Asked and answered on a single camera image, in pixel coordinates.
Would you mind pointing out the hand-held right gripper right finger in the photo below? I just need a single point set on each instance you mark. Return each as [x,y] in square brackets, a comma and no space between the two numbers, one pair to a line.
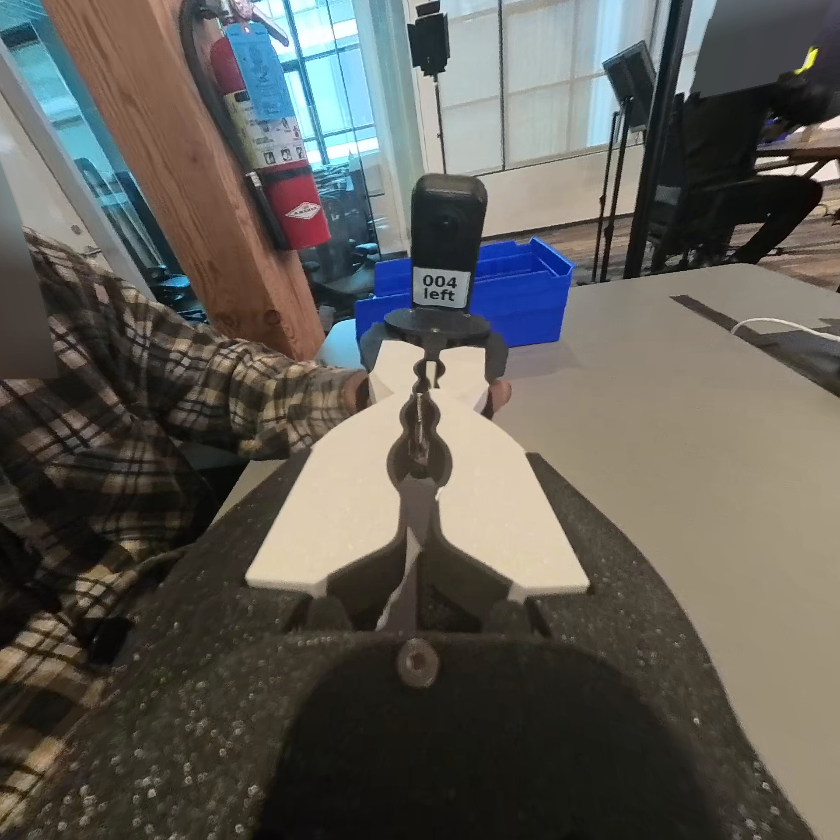
[505,525]

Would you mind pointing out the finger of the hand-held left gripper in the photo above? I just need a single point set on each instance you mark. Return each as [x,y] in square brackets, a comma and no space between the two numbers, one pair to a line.
[466,374]
[394,371]

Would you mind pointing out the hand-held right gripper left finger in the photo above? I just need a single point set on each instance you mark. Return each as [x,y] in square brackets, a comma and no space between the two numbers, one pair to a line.
[341,518]

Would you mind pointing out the long metal bolt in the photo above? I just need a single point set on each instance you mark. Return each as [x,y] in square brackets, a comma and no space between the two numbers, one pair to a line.
[418,453]

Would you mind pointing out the person's left forearm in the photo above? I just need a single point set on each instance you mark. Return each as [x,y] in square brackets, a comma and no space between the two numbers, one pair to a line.
[262,394]

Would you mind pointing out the person's left hand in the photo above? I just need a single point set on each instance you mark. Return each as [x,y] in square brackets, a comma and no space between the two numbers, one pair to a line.
[502,397]

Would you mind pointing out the blue plastic bin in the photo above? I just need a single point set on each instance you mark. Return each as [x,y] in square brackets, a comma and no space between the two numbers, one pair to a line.
[525,289]

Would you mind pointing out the red fire extinguisher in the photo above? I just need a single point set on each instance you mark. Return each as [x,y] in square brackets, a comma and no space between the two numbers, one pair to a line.
[295,197]

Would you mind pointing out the black light panel on stand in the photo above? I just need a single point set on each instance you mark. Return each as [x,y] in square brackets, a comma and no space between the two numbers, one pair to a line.
[429,39]

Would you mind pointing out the black light panel on tripod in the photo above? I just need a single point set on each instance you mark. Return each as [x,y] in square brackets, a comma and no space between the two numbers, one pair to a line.
[627,79]

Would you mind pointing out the black office chair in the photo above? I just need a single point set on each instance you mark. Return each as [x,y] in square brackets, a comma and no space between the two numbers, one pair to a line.
[682,216]

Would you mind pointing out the black pole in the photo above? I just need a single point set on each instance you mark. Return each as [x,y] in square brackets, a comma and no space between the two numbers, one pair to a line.
[663,131]

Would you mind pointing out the blue paper tag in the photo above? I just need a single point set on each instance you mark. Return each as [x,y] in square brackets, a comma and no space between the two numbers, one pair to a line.
[262,72]

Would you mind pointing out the person's plaid shirt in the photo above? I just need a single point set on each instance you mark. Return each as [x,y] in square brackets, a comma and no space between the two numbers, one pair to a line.
[79,525]

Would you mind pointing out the wooden pillar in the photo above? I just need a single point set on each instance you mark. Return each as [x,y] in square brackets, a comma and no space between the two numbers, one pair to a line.
[131,131]

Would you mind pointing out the wooden desk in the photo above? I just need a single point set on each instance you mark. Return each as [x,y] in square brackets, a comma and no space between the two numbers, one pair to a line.
[800,151]

